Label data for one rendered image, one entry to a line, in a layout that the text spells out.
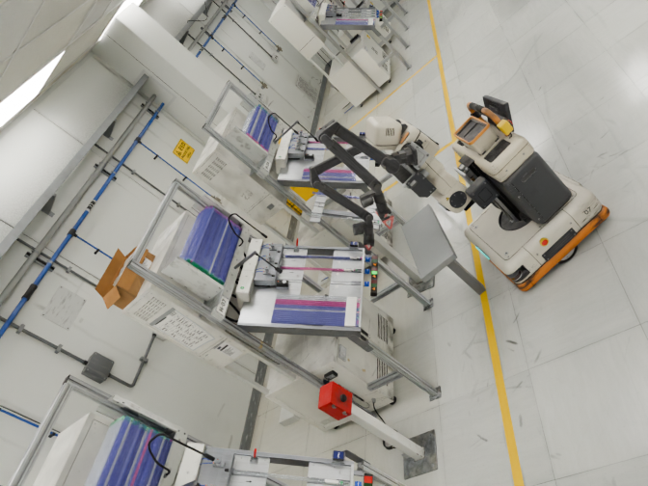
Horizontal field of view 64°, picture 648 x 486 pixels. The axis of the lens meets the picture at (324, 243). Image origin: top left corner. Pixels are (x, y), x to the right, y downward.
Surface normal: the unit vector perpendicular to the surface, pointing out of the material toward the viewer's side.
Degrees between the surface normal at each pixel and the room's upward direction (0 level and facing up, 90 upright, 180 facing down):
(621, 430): 0
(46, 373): 90
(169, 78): 90
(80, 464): 90
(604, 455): 0
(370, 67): 90
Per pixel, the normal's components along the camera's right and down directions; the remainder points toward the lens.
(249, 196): -0.09, 0.66
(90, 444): 0.70, -0.49
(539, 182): 0.18, 0.41
